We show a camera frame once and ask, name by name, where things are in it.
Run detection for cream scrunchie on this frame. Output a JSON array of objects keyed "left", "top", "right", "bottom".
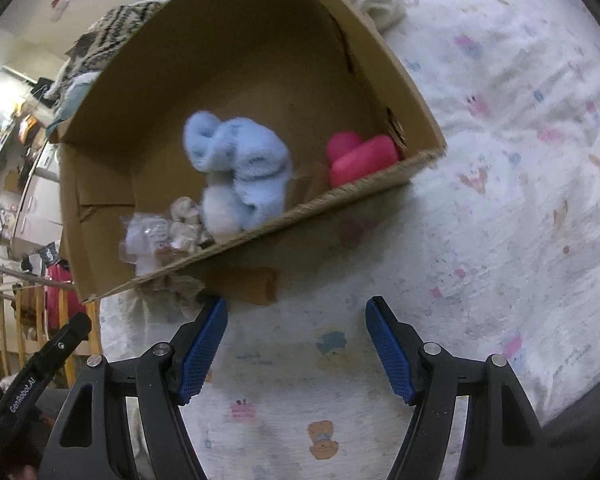
[{"left": 169, "top": 196, "right": 213, "bottom": 253}]

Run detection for brown cardboard piece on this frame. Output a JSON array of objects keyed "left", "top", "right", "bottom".
[{"left": 239, "top": 267, "right": 279, "bottom": 306}]

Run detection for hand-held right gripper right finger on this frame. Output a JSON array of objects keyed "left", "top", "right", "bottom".
[{"left": 365, "top": 296, "right": 556, "bottom": 480}]

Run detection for red suitcase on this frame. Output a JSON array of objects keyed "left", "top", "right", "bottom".
[{"left": 45, "top": 260, "right": 77, "bottom": 341}]

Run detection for white plastic packet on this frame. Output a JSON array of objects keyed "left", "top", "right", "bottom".
[{"left": 120, "top": 212, "right": 173, "bottom": 276}]

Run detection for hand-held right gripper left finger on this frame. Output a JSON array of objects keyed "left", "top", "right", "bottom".
[{"left": 45, "top": 296, "right": 229, "bottom": 480}]

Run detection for white socks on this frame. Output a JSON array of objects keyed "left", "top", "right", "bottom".
[{"left": 337, "top": 0, "right": 407, "bottom": 32}]

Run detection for brown lace scrunchie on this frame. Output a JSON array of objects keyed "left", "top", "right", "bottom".
[{"left": 140, "top": 274, "right": 207, "bottom": 312}]

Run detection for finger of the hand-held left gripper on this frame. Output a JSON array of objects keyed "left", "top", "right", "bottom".
[{"left": 32, "top": 312, "right": 93, "bottom": 377}]

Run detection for light blue fluffy socks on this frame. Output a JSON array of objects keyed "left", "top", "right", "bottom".
[{"left": 182, "top": 110, "right": 294, "bottom": 241}]

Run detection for pink soft toy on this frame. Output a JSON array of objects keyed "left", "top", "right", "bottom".
[{"left": 326, "top": 131, "right": 401, "bottom": 190}]

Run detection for brown cardboard box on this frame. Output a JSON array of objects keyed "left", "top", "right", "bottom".
[{"left": 55, "top": 0, "right": 447, "bottom": 303}]

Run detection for patterned knit blanket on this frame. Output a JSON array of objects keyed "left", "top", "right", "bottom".
[{"left": 45, "top": 2, "right": 166, "bottom": 101}]

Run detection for printed white quilt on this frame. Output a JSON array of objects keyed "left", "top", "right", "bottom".
[{"left": 100, "top": 0, "right": 600, "bottom": 480}]

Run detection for yellow wooden rack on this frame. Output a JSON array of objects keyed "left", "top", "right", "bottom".
[{"left": 0, "top": 260, "right": 103, "bottom": 391}]

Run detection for white cabinet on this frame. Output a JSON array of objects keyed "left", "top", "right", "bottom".
[{"left": 10, "top": 150, "right": 64, "bottom": 261}]

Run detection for teal cloth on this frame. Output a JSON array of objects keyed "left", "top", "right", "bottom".
[{"left": 47, "top": 72, "right": 101, "bottom": 133}]

